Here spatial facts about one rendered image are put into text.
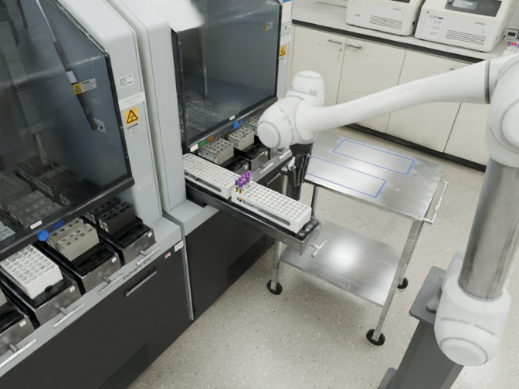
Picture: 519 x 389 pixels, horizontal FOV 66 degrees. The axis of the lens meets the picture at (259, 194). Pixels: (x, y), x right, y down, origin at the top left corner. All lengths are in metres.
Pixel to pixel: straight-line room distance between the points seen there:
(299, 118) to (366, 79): 2.70
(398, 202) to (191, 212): 0.81
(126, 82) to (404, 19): 2.58
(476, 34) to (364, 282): 2.06
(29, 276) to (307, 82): 0.97
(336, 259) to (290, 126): 1.20
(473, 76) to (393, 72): 2.58
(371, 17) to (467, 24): 0.71
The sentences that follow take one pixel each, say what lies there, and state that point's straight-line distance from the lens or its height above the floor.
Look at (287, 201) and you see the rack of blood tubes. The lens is 1.48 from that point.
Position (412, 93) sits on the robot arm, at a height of 1.39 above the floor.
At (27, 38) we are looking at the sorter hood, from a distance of 1.23.
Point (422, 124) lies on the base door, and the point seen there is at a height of 0.27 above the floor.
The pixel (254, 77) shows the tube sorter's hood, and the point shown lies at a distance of 1.77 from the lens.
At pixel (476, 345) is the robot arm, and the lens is 1.17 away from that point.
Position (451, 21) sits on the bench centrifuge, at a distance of 3.43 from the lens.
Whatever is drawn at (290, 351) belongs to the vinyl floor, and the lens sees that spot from 2.09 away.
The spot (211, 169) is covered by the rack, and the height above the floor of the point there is 0.86.
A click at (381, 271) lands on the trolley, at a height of 0.28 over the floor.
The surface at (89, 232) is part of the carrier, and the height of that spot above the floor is 0.88.
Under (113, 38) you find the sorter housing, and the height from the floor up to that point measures 1.43.
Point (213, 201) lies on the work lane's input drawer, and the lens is 1.59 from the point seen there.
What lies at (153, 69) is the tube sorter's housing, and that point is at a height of 1.31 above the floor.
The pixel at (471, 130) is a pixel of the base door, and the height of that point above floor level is 0.34.
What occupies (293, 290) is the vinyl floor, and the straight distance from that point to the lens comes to 2.31.
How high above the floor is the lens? 1.77
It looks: 37 degrees down
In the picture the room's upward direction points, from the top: 2 degrees clockwise
